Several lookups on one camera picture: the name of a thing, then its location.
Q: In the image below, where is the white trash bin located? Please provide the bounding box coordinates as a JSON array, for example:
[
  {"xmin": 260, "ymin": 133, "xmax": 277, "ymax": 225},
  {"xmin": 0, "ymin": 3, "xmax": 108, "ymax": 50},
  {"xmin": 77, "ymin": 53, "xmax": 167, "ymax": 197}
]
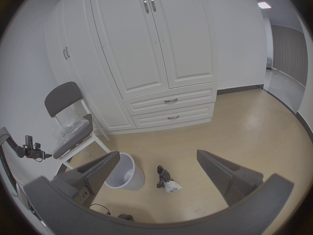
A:
[{"xmin": 104, "ymin": 152, "xmax": 145, "ymax": 190}]

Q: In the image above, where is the clear plastic bag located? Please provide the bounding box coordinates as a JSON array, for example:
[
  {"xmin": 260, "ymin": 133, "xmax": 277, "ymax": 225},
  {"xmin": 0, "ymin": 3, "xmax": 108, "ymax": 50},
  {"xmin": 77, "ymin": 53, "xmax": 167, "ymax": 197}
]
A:
[{"xmin": 52, "ymin": 117, "xmax": 89, "ymax": 154}]

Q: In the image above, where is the white wardrobe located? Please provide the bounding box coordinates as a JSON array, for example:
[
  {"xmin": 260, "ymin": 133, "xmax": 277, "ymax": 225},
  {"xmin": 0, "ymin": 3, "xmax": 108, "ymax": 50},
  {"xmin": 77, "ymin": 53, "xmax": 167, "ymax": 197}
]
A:
[{"xmin": 45, "ymin": 0, "xmax": 218, "ymax": 135}]

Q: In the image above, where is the crumpled black plastic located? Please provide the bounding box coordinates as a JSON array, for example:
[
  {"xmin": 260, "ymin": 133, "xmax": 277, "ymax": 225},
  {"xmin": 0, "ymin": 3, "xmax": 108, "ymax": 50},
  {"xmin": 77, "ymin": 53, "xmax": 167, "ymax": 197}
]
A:
[{"xmin": 156, "ymin": 165, "xmax": 173, "ymax": 189}]

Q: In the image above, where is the white printed wrapper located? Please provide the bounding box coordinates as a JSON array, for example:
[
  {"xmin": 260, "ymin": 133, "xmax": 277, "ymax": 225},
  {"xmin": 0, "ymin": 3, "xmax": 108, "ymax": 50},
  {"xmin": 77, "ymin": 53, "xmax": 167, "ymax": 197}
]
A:
[{"xmin": 163, "ymin": 180, "xmax": 183, "ymax": 194}]

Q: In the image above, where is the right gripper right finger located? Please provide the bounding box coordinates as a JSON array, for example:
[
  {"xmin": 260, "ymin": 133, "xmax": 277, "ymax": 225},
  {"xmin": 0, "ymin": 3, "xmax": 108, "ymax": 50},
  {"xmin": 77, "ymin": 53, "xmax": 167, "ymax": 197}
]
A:
[{"xmin": 197, "ymin": 149, "xmax": 264, "ymax": 207}]

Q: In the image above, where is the black cable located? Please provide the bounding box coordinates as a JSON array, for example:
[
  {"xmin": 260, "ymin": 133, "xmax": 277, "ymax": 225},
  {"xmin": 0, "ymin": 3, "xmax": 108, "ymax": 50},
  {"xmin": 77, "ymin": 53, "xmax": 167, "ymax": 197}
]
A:
[{"xmin": 89, "ymin": 203, "xmax": 112, "ymax": 216}]

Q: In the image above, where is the grey and white chair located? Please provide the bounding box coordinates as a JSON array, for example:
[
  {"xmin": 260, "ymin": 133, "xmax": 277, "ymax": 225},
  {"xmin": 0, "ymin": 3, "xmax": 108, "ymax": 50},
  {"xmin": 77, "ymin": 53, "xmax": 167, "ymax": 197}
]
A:
[{"xmin": 45, "ymin": 81, "xmax": 112, "ymax": 176}]

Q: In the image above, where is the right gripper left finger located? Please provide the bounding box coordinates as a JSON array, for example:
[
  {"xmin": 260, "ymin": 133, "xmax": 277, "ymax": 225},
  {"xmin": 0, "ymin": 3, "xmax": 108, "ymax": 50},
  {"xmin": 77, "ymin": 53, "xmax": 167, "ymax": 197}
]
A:
[{"xmin": 53, "ymin": 151, "xmax": 120, "ymax": 206}]

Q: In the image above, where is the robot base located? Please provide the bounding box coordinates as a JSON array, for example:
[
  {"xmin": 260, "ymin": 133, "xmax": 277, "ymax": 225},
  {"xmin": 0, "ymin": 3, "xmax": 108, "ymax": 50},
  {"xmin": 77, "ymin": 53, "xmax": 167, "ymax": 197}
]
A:
[{"xmin": 10, "ymin": 179, "xmax": 134, "ymax": 227}]

